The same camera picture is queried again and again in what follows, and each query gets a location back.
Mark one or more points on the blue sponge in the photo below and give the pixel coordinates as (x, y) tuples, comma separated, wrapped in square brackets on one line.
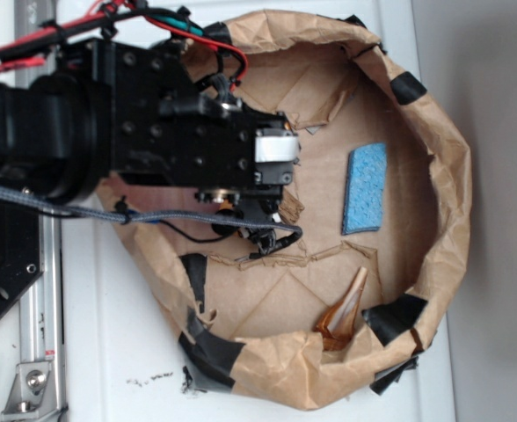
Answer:
[(366, 174)]

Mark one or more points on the brown wood piece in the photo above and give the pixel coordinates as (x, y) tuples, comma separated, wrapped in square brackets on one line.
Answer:
[(290, 209)]

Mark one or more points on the aluminium extrusion rail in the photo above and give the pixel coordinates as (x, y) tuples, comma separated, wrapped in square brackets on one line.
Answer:
[(41, 315)]

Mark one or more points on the brown paper bag bin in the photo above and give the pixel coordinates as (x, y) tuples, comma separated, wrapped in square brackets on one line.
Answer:
[(248, 324)]

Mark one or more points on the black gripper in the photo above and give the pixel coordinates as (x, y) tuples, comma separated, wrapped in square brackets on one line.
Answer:
[(157, 127)]

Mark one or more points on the metal corner bracket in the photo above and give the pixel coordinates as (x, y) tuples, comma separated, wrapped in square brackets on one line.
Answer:
[(32, 396)]

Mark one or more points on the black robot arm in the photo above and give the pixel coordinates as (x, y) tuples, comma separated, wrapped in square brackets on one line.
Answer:
[(48, 143)]

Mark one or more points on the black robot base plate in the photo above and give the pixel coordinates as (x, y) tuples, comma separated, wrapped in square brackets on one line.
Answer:
[(20, 254)]

